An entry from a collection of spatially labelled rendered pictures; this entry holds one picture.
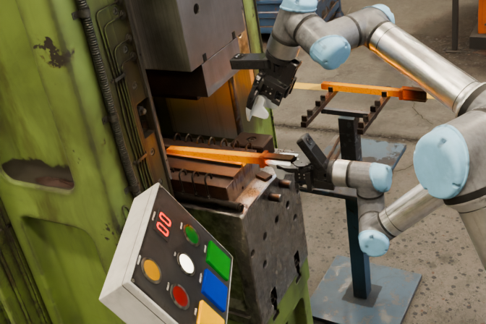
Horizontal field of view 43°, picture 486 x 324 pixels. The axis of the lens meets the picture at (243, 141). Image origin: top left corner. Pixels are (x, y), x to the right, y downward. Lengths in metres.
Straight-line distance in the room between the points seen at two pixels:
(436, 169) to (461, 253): 1.93
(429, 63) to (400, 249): 1.84
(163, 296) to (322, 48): 0.60
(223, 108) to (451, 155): 1.16
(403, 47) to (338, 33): 0.14
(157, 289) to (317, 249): 1.88
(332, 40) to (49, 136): 0.80
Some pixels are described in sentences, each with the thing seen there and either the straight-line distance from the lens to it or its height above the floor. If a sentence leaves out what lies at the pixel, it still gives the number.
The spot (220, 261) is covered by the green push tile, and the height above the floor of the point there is 1.01.
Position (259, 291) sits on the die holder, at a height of 0.61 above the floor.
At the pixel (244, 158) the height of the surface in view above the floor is 1.01.
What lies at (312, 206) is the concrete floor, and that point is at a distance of 3.35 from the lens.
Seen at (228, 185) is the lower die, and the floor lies 0.98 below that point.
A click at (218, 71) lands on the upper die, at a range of 1.68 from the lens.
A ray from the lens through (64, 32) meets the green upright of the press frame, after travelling 1.43.
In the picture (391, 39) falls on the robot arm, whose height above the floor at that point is 1.46.
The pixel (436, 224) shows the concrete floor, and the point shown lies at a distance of 3.19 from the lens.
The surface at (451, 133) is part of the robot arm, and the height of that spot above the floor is 1.40.
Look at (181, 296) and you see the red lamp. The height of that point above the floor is 1.09.
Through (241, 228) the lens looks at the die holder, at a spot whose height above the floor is 0.87.
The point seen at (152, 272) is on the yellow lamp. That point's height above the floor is 1.16.
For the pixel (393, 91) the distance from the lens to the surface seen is 2.30.
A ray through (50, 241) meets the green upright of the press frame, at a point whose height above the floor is 0.87.
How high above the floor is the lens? 1.94
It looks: 29 degrees down
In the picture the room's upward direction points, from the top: 10 degrees counter-clockwise
